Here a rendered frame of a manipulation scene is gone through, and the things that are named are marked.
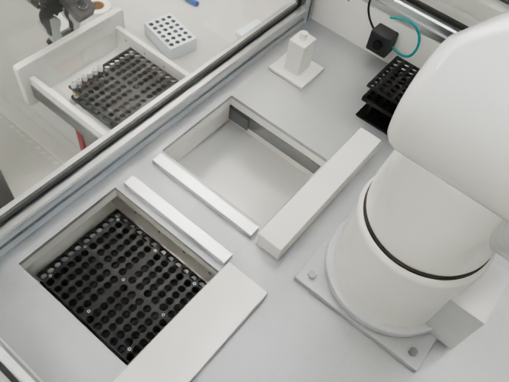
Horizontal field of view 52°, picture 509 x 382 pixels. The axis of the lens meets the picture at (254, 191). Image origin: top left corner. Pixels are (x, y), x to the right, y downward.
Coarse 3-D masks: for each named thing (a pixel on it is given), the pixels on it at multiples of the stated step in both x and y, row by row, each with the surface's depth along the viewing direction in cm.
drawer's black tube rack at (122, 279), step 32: (128, 224) 93; (96, 256) 89; (128, 256) 93; (160, 256) 91; (64, 288) 86; (96, 288) 86; (128, 288) 87; (160, 288) 87; (192, 288) 88; (96, 320) 83; (128, 320) 84; (160, 320) 84; (128, 352) 81
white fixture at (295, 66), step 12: (300, 36) 106; (312, 36) 108; (288, 48) 108; (300, 48) 106; (312, 48) 109; (276, 60) 114; (288, 60) 111; (300, 60) 108; (276, 72) 112; (288, 72) 112; (300, 72) 111; (312, 72) 113; (300, 84) 111
